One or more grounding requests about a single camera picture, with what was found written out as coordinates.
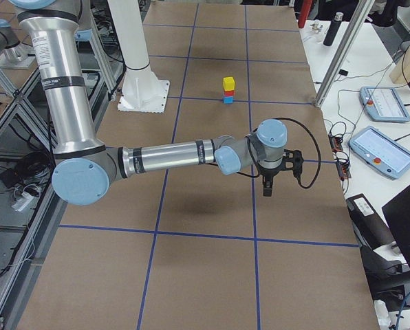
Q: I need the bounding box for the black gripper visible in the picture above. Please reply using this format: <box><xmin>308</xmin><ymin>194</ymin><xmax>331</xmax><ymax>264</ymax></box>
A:
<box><xmin>258</xmin><ymin>159</ymin><xmax>284</xmax><ymax>197</ymax></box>

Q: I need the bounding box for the blue wooden cube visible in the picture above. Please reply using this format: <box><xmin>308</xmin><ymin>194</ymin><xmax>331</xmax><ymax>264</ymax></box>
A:
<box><xmin>223</xmin><ymin>96</ymin><xmax>234</xmax><ymax>104</ymax></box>

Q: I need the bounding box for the red wooden cube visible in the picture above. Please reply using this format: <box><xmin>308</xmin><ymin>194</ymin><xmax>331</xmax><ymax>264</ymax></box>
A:
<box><xmin>224</xmin><ymin>90</ymin><xmax>235</xmax><ymax>98</ymax></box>

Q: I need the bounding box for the yellow wooden cube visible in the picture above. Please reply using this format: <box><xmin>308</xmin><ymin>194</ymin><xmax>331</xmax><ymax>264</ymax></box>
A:
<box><xmin>222</xmin><ymin>76</ymin><xmax>235</xmax><ymax>92</ymax></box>

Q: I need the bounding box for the second robot base grey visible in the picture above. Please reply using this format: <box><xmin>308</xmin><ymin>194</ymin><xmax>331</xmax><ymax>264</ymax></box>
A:
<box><xmin>0</xmin><ymin>19</ymin><xmax>35</xmax><ymax>69</ymax></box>

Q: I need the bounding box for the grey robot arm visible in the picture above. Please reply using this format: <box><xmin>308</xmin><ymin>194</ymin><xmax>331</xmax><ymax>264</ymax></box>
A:
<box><xmin>14</xmin><ymin>1</ymin><xmax>287</xmax><ymax>206</ymax></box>

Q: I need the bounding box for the near teach pendant tablet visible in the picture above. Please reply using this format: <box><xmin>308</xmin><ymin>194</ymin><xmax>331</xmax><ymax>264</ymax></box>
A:
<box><xmin>349</xmin><ymin>126</ymin><xmax>410</xmax><ymax>179</ymax></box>

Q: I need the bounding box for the teach pendant tablet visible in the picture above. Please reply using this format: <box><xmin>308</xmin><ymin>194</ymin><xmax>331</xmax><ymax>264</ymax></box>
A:
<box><xmin>360</xmin><ymin>87</ymin><xmax>410</xmax><ymax>123</ymax></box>
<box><xmin>349</xmin><ymin>126</ymin><xmax>410</xmax><ymax>179</ymax></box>

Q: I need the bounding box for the black box with label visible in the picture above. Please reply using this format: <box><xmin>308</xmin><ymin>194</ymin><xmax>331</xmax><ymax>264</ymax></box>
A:
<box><xmin>346</xmin><ymin>194</ymin><xmax>395</xmax><ymax>250</ymax></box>

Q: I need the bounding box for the small black square pad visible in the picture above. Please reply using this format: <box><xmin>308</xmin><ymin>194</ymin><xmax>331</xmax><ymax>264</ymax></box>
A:
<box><xmin>338</xmin><ymin>69</ymin><xmax>349</xmax><ymax>76</ymax></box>

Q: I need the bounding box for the far teach pendant tablet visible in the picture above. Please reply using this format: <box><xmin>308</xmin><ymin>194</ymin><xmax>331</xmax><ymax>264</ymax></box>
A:
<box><xmin>360</xmin><ymin>87</ymin><xmax>410</xmax><ymax>123</ymax></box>

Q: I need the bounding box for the black cylindrical bottle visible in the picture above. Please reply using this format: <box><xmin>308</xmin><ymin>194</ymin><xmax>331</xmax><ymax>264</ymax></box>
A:
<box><xmin>323</xmin><ymin>12</ymin><xmax>343</xmax><ymax>47</ymax></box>

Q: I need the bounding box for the red cylinder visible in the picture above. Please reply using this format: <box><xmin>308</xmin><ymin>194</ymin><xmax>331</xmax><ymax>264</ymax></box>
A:
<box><xmin>297</xmin><ymin>0</ymin><xmax>313</xmax><ymax>29</ymax></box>

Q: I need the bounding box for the black power adapter floor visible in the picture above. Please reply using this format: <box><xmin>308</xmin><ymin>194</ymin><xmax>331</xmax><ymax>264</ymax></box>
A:
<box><xmin>0</xmin><ymin>168</ymin><xmax>23</xmax><ymax>188</ymax></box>

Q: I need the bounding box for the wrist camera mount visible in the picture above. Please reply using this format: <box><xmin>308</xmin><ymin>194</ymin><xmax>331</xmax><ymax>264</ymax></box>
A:
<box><xmin>282</xmin><ymin>149</ymin><xmax>304</xmax><ymax>180</ymax></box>

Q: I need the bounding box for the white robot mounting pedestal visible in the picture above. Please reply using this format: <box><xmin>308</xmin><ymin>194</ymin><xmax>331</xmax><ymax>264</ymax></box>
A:
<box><xmin>108</xmin><ymin>0</ymin><xmax>170</xmax><ymax>113</ymax></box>

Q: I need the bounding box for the aluminium frame post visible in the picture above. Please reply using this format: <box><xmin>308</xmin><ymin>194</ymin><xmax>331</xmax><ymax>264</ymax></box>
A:
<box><xmin>314</xmin><ymin>0</ymin><xmax>374</xmax><ymax>108</ymax></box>

